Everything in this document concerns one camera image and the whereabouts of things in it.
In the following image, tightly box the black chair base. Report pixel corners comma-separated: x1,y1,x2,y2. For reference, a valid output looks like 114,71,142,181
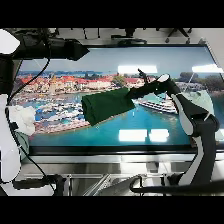
164,28,192,45
110,28,148,47

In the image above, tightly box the pale green garment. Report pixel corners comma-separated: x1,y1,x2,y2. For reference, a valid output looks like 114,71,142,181
181,90,215,117

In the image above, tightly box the black cable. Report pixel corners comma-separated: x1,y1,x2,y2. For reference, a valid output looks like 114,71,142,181
129,175,224,197
4,58,57,193

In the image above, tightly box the white garment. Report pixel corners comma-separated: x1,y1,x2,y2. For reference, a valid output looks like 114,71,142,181
8,105,37,137

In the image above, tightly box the green T-shirt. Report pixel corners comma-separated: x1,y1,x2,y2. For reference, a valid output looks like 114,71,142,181
80,86,136,127

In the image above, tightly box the silver frame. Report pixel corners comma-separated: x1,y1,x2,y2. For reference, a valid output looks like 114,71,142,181
19,152,224,197

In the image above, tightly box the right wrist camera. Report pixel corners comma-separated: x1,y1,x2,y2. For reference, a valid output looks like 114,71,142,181
137,68,152,86

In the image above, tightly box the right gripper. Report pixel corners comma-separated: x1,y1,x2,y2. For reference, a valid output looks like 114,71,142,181
125,85,150,100

